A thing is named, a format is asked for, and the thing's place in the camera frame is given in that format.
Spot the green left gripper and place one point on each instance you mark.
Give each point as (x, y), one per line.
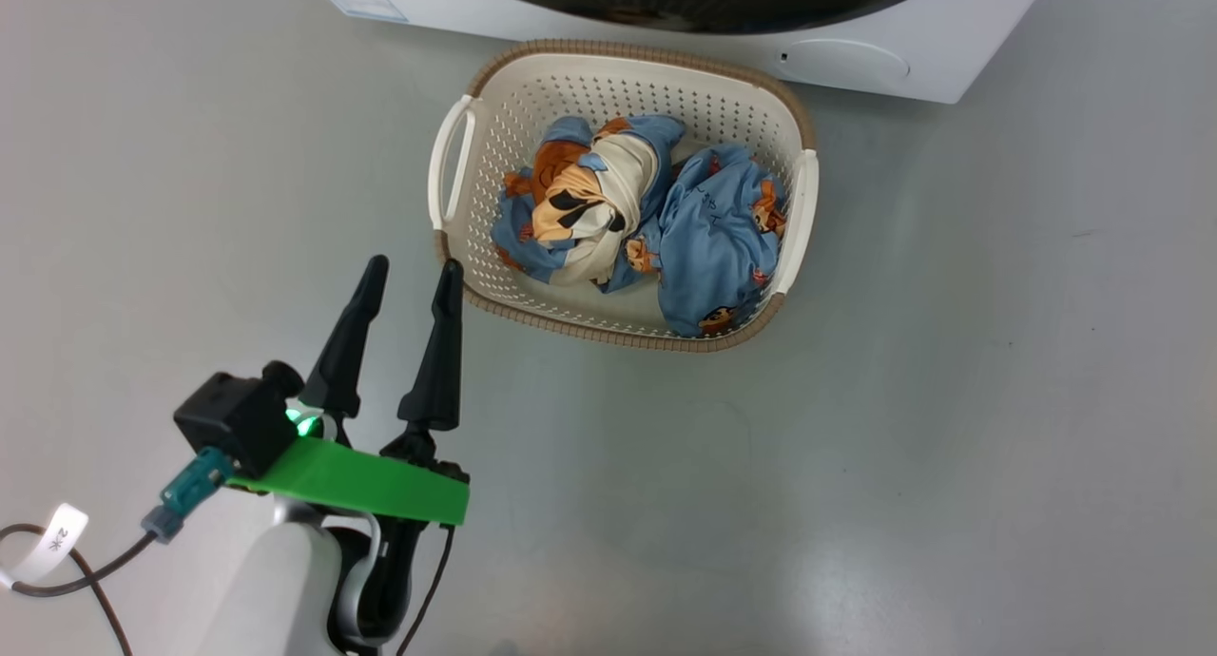
(380, 485)

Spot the blue and cream cartoon garment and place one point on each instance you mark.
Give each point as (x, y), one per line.
(580, 200)

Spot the blue cartoon print garment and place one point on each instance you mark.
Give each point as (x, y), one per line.
(713, 238)

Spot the black glass washing machine door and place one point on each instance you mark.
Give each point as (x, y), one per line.
(704, 5)

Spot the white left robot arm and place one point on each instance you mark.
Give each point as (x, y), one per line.
(271, 589)

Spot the cream perforated laundry basket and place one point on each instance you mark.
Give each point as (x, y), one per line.
(494, 114)

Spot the white front-load washing machine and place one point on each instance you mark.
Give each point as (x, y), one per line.
(951, 28)

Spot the round white filter cover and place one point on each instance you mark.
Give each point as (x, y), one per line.
(846, 62)

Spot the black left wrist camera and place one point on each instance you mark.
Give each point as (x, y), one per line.
(233, 418)

